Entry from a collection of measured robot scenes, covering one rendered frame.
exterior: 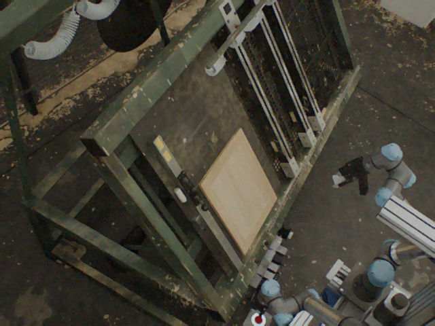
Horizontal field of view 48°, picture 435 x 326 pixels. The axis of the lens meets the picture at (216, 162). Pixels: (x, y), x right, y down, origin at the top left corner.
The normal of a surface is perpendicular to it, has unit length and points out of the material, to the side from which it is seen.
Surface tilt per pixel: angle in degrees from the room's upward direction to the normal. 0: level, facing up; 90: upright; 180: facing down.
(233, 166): 55
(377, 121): 0
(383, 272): 7
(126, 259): 0
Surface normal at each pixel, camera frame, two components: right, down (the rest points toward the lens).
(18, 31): 0.87, 0.45
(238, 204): 0.77, 0.04
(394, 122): 0.10, -0.57
